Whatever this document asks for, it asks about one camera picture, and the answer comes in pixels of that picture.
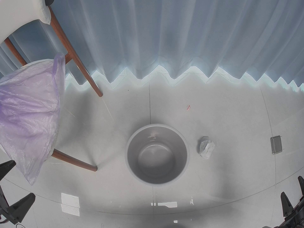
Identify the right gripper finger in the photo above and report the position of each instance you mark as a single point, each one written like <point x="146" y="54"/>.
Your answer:
<point x="301" y="185"/>
<point x="287" y="206"/>

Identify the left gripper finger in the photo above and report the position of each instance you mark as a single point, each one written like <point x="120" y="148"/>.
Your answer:
<point x="21" y="209"/>
<point x="6" y="170"/>

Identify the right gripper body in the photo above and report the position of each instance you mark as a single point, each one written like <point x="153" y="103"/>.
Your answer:
<point x="298" y="218"/>

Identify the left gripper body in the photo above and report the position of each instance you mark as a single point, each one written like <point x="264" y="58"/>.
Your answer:
<point x="4" y="203"/>

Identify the purple plastic bag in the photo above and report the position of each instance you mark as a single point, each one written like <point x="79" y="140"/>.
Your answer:
<point x="28" y="108"/>

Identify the white paper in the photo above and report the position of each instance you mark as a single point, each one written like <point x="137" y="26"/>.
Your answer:
<point x="206" y="147"/>

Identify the white trash bin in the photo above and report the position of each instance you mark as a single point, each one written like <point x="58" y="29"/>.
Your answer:
<point x="158" y="155"/>

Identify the white cushioned wooden chair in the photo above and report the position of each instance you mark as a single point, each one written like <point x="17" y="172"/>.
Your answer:
<point x="19" y="6"/>

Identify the pale blue curtain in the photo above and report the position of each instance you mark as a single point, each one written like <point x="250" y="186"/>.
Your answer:
<point x="166" y="32"/>

